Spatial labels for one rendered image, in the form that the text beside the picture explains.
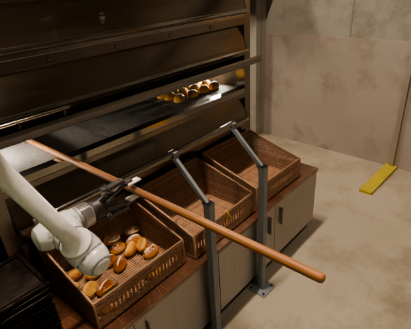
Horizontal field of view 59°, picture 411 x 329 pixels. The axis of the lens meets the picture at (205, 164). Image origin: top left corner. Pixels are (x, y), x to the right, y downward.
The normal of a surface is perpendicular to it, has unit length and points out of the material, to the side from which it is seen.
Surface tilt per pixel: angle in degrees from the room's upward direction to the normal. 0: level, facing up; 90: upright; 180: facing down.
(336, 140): 90
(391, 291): 0
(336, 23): 90
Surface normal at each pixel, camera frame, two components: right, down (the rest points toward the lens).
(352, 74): -0.69, 0.37
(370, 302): -0.06, -0.89
